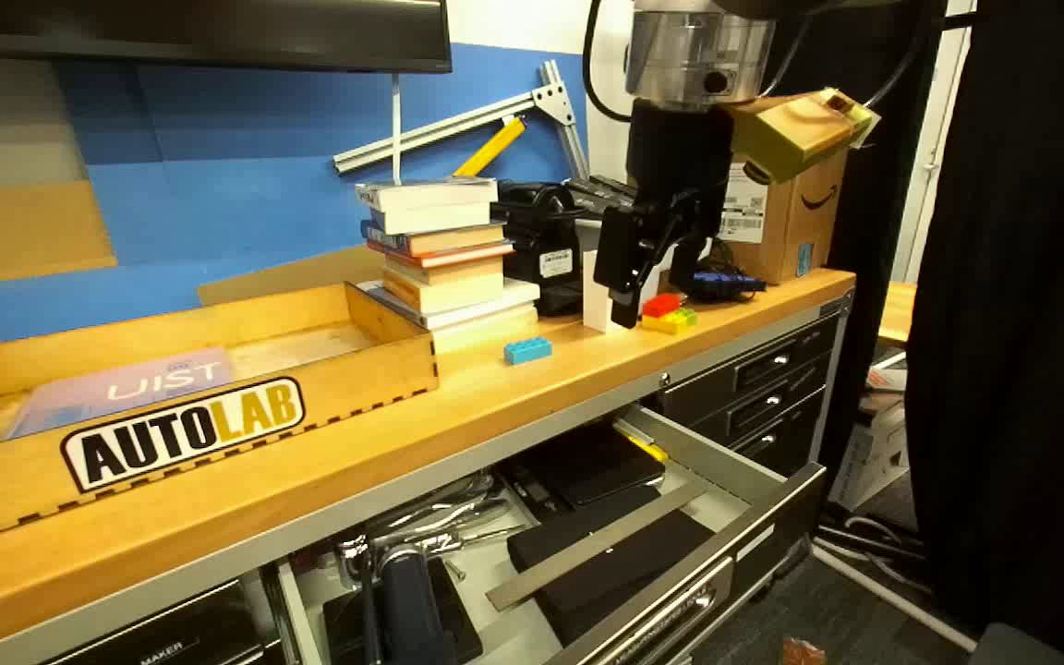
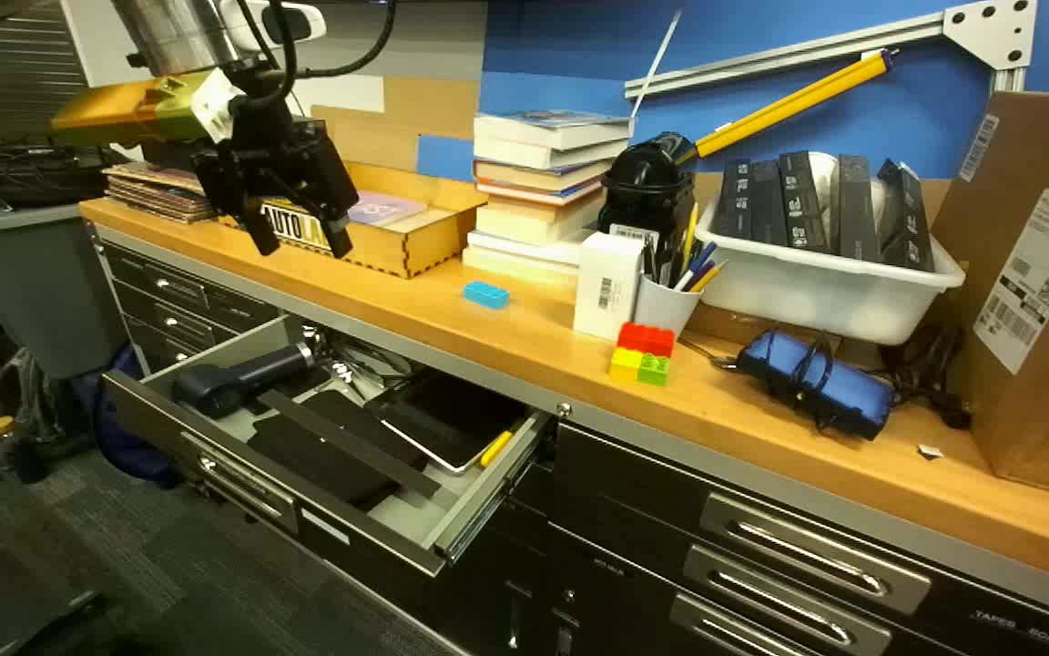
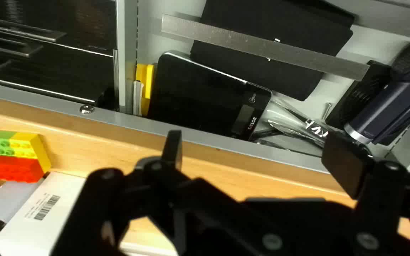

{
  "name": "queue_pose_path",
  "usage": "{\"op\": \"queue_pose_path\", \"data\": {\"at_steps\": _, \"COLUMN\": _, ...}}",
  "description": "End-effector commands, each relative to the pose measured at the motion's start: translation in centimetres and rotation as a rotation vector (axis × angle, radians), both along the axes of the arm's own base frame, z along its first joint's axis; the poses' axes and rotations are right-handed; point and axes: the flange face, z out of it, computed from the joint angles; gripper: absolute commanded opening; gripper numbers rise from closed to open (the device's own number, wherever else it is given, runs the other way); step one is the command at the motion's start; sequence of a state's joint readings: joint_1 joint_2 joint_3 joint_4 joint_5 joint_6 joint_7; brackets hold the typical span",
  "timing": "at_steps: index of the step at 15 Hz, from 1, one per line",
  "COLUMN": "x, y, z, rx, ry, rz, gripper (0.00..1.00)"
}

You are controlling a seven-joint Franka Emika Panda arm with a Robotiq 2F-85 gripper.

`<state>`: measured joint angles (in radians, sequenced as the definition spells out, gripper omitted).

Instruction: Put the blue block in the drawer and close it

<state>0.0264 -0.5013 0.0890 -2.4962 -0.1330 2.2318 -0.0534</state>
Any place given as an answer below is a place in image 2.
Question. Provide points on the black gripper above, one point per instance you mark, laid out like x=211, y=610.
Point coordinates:
x=277, y=153

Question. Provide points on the blue block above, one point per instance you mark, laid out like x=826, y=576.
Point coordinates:
x=484, y=296

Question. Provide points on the grey drawer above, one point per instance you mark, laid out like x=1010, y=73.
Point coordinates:
x=404, y=538

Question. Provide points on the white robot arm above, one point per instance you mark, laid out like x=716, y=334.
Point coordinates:
x=254, y=41

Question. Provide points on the black tablet in drawer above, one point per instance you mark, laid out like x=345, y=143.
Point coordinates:
x=450, y=420

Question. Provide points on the wooden Autolab tray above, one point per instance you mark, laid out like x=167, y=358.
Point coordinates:
x=408, y=222

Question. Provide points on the stack of brown papers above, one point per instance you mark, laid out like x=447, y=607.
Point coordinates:
x=160, y=189

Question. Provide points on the black power drill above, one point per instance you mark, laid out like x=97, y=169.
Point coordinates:
x=225, y=386

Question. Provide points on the black foam insert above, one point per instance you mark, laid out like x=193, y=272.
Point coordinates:
x=340, y=449

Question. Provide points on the stack of books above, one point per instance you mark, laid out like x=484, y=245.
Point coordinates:
x=545, y=185

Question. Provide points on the grey plastic tote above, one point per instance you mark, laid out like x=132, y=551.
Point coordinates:
x=52, y=288

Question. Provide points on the white small box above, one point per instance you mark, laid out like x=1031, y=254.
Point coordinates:
x=609, y=274

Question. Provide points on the black tape dispenser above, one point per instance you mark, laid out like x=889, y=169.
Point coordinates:
x=651, y=188

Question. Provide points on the red yellow green blocks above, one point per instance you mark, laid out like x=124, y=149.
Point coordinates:
x=643, y=355

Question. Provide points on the white pen cup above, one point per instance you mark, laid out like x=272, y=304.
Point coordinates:
x=665, y=306

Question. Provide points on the white plastic bin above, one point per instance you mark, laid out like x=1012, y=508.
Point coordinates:
x=829, y=294

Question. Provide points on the yellow bar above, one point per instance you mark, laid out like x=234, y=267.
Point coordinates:
x=867, y=68

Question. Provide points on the brown cardboard box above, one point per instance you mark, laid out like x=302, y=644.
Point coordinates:
x=997, y=222

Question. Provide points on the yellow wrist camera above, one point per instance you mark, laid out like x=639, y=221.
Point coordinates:
x=182, y=106

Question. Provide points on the aluminium rail bracket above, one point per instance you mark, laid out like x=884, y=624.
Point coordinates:
x=989, y=30

